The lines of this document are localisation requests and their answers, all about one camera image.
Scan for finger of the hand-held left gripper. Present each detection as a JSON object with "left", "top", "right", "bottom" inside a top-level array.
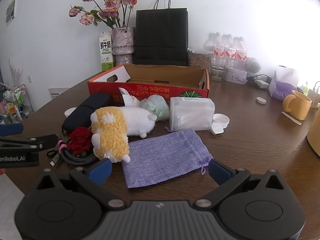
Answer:
[
  {"left": 0, "top": 124, "right": 24, "bottom": 137},
  {"left": 0, "top": 134, "right": 58, "bottom": 153}
]

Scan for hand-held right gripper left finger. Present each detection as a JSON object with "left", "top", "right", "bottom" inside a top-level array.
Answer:
[{"left": 35, "top": 159, "right": 127, "bottom": 209}]

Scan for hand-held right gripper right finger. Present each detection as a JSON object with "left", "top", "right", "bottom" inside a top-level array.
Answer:
[{"left": 194, "top": 159, "right": 285, "bottom": 209}]

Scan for braided charging cable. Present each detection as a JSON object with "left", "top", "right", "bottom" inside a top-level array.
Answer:
[{"left": 46, "top": 134, "right": 100, "bottom": 167}]

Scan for red artificial rose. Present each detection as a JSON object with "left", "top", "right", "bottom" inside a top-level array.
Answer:
[{"left": 69, "top": 126, "right": 94, "bottom": 157}]

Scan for yellow white plush toy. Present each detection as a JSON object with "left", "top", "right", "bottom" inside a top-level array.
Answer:
[{"left": 90, "top": 106, "right": 157, "bottom": 164}]

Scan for large white jar lid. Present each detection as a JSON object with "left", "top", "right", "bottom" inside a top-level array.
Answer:
[{"left": 212, "top": 113, "right": 230, "bottom": 128}]

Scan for black glasses case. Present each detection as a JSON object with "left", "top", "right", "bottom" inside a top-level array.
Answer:
[{"left": 61, "top": 93, "right": 111, "bottom": 136}]

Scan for purple drawstring pouch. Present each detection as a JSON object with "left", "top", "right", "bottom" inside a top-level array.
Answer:
[{"left": 122, "top": 128, "right": 214, "bottom": 189}]

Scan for clear plastic swab box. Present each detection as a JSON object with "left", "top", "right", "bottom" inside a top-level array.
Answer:
[{"left": 169, "top": 96, "right": 215, "bottom": 132}]

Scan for clear plastic bag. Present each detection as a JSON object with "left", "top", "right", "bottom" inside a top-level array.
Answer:
[{"left": 139, "top": 95, "right": 171, "bottom": 121}]

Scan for red cardboard box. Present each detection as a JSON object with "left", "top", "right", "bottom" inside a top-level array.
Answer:
[{"left": 87, "top": 64, "right": 210, "bottom": 107}]

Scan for cream round container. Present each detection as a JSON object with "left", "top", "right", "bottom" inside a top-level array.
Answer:
[{"left": 307, "top": 110, "right": 320, "bottom": 156}]

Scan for clear cereal container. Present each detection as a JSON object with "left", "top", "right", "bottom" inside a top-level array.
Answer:
[{"left": 187, "top": 47, "right": 212, "bottom": 69}]

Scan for metal storage rack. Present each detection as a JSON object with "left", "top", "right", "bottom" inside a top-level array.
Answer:
[{"left": 0, "top": 83, "right": 35, "bottom": 126}]

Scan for white slatted appliance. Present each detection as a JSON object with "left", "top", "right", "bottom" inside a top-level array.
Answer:
[{"left": 48, "top": 87, "right": 71, "bottom": 102}]

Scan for crumpled white tissue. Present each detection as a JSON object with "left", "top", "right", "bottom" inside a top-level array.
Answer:
[{"left": 118, "top": 87, "right": 141, "bottom": 108}]

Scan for white paper strip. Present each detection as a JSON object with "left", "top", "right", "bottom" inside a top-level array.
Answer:
[{"left": 282, "top": 111, "right": 302, "bottom": 126}]

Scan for white floral tin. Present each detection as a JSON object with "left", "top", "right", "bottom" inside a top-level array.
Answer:
[{"left": 224, "top": 67, "right": 248, "bottom": 85}]

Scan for white power adapter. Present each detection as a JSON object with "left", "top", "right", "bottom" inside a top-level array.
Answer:
[{"left": 254, "top": 79, "right": 270, "bottom": 89}]

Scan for purple tissue pack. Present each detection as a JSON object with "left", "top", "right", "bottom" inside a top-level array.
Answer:
[{"left": 269, "top": 77, "right": 298, "bottom": 101}]

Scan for yellow mug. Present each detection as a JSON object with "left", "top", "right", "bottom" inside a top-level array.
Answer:
[{"left": 282, "top": 90, "right": 313, "bottom": 121}]

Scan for clear drinking glass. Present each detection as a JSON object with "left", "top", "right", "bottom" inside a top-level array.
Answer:
[{"left": 210, "top": 54, "right": 227, "bottom": 82}]

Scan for green white milk carton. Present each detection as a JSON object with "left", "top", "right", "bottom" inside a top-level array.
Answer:
[{"left": 99, "top": 31, "right": 113, "bottom": 72}]

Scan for white round speaker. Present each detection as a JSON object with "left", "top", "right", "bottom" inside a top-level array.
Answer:
[{"left": 246, "top": 57, "right": 262, "bottom": 74}]

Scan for pack of water bottles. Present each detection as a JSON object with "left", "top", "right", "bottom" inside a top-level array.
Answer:
[{"left": 204, "top": 32, "right": 248, "bottom": 70}]

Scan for purple textured vase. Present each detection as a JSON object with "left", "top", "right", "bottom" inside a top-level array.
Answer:
[{"left": 111, "top": 27, "right": 135, "bottom": 67}]

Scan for black paper bag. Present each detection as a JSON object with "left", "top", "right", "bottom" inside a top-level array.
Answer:
[{"left": 132, "top": 0, "right": 189, "bottom": 67}]

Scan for dried pink rose bouquet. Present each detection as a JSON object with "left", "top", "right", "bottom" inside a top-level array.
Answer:
[{"left": 69, "top": 0, "right": 138, "bottom": 29}]

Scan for power adapter with cables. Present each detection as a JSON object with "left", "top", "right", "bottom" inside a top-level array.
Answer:
[{"left": 247, "top": 74, "right": 273, "bottom": 85}]

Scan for white wall vent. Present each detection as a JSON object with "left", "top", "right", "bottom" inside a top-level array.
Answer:
[{"left": 5, "top": 0, "right": 18, "bottom": 27}]

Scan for white charger with cables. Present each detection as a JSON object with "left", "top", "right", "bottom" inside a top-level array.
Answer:
[{"left": 307, "top": 81, "right": 320, "bottom": 108}]

